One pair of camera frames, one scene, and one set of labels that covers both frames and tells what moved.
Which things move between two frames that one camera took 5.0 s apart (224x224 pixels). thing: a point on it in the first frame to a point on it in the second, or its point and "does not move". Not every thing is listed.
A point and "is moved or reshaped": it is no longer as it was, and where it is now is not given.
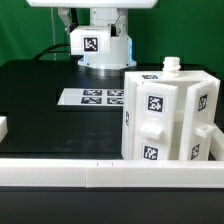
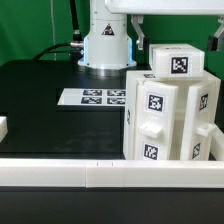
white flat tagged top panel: [93, 97] does not move
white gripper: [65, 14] to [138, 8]
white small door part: [154, 121] does not move
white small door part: [200, 119] does not move
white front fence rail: [100, 173] does not move
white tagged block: [90, 40] is moved or reshaped
